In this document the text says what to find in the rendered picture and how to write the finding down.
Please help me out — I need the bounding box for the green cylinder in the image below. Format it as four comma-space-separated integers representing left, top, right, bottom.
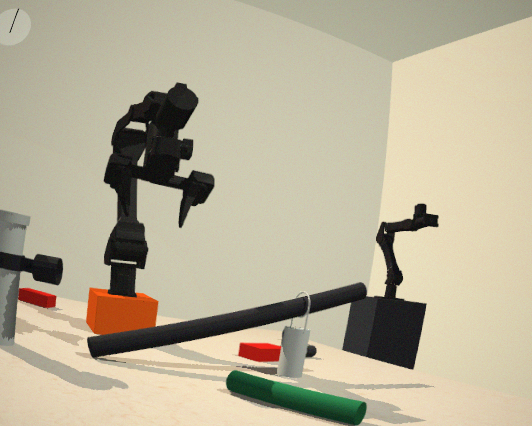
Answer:
225, 370, 367, 426

